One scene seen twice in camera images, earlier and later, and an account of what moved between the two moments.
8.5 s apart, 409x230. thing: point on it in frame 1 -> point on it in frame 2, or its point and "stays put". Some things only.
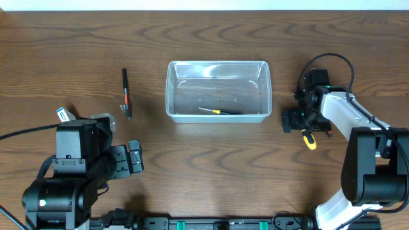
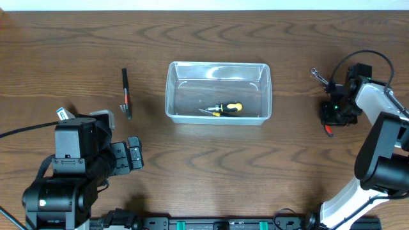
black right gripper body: [303, 119] -> [339, 113]
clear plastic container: [239, 86] stays put
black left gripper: [121, 161] stays put
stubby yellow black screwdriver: [309, 139] -> [227, 107]
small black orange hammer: [125, 108] stays put
